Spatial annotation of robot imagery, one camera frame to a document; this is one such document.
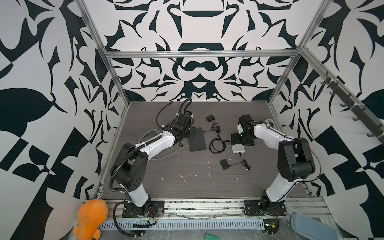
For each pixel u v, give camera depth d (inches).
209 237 26.5
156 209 28.9
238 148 36.7
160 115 44.2
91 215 25.6
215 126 41.3
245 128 28.0
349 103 23.8
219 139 39.0
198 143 38.0
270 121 41.1
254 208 29.2
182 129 27.4
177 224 28.0
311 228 27.0
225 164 34.6
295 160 19.0
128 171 18.0
